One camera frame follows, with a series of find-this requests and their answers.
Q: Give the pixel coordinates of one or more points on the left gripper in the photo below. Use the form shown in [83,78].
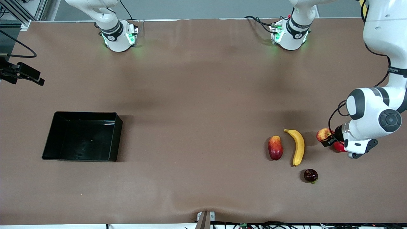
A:
[338,132]

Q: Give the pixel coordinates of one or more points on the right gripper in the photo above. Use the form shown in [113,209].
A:
[9,72]

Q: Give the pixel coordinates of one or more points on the red yellow apple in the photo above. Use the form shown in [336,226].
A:
[323,134]

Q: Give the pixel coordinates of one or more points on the yellow banana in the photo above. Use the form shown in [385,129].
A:
[299,146]

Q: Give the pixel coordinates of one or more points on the black plastic box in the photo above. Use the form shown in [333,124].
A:
[82,140]

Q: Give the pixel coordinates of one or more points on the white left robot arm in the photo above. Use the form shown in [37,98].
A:
[381,31]

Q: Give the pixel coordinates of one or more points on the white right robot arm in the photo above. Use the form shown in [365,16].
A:
[117,41]

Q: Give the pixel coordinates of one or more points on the red pomegranate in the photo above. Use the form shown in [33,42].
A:
[339,147]

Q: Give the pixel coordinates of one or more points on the dark purple mangosteen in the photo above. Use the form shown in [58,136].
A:
[310,175]

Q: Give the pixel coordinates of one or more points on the red yellow mango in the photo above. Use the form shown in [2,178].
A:
[275,148]

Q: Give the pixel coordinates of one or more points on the aluminium frame profile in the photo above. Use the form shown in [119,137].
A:
[19,12]

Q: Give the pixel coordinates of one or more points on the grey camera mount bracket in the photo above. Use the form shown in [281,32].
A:
[203,220]

